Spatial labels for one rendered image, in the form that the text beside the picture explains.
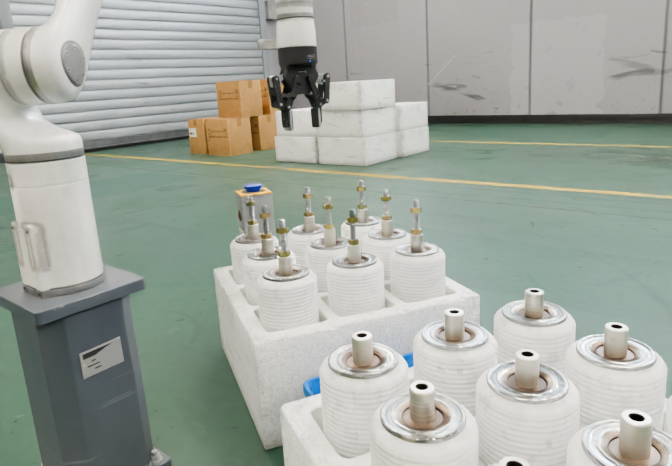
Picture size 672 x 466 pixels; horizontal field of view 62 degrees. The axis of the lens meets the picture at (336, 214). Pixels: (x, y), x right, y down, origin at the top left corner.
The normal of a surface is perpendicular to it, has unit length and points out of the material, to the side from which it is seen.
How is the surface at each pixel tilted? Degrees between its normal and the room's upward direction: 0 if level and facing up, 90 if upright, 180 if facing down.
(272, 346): 90
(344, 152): 90
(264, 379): 90
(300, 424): 0
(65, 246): 90
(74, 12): 73
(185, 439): 0
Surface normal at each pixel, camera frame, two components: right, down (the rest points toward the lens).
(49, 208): 0.34, 0.19
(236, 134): 0.75, 0.11
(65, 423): 0.09, 0.22
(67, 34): 0.93, -0.21
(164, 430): -0.06, -0.97
